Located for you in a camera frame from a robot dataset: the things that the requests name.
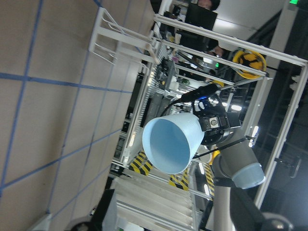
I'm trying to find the black braided cable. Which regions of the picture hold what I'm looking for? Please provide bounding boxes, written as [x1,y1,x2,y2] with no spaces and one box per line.
[157,83,221,120]

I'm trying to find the white wire dish rack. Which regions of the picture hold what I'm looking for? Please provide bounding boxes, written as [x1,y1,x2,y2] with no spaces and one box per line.
[88,7,160,64]

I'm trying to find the light blue cup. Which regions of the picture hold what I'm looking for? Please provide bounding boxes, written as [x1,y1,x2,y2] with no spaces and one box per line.
[142,113,205,175]

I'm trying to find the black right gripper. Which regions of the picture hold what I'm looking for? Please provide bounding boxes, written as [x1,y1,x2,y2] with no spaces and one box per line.
[193,95,241,146]

